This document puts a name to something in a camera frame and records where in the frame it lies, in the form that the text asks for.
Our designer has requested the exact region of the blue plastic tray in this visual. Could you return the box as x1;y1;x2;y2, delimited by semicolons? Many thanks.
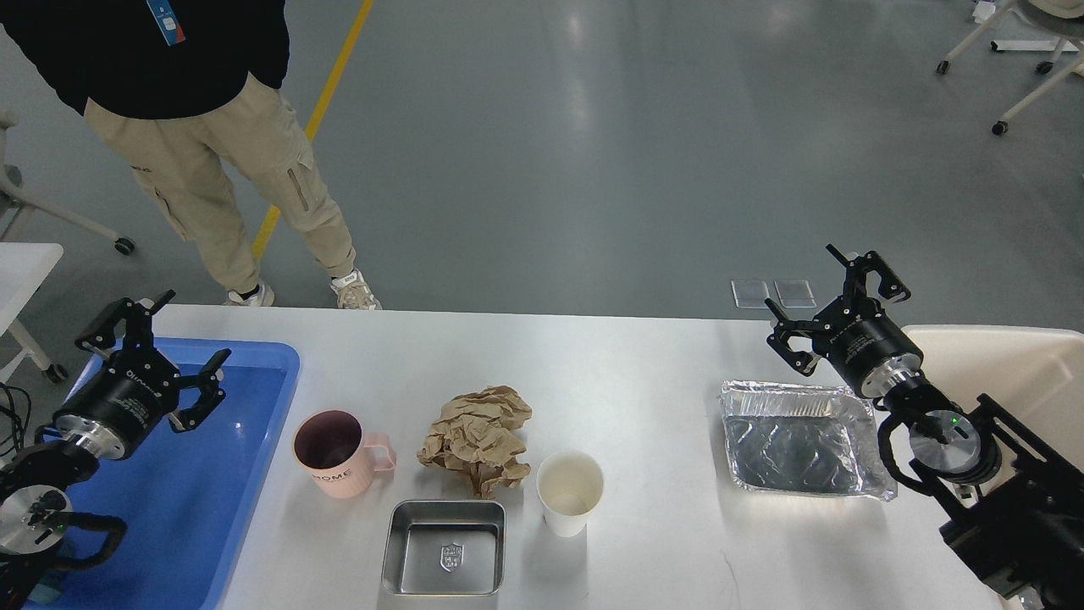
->
47;337;301;609

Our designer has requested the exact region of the crumpled brown paper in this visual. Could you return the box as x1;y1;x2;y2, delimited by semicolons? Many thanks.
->
417;385;532;501

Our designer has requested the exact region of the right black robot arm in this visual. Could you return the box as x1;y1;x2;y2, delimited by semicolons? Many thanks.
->
765;246;1083;609

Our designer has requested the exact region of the person in black top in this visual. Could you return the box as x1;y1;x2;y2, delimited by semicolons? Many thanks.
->
3;1;380;310

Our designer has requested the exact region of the clear floor plate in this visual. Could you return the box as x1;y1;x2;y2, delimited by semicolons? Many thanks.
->
773;280;817;308
730;280;771;309

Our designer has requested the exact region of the aluminium foil tray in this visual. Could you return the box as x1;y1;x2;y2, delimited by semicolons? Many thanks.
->
719;380;899;502

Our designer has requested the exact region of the pink ribbed mug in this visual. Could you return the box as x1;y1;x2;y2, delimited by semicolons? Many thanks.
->
293;410;396;499

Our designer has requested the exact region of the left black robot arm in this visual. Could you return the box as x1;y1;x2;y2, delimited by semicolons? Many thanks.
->
1;290;231;609

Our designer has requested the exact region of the clear floor plate left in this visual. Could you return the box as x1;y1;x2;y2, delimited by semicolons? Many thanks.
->
730;280;771;309

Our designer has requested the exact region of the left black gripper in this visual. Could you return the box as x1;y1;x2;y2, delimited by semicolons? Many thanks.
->
53;290;232;460

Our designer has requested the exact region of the office chair base left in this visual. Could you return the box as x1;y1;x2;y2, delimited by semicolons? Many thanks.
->
1;109;136;256

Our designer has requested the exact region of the clear floor plate right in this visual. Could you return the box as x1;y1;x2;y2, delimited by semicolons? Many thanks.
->
773;280;817;308

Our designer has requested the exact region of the beige plastic bin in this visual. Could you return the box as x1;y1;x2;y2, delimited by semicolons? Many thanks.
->
904;324;1083;469

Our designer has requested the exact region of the square steel tray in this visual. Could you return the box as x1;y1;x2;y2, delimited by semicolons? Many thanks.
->
382;501;506;605

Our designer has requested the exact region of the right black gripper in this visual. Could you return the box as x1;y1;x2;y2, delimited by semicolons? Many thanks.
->
764;244;924;399

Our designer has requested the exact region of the white rolling stand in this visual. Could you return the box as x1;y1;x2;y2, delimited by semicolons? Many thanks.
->
937;0;1084;137

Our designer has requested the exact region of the white side table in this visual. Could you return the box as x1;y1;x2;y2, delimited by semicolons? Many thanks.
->
1;241;69;385

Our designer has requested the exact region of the white paper cup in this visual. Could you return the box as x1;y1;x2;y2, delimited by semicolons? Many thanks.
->
537;451;606;538

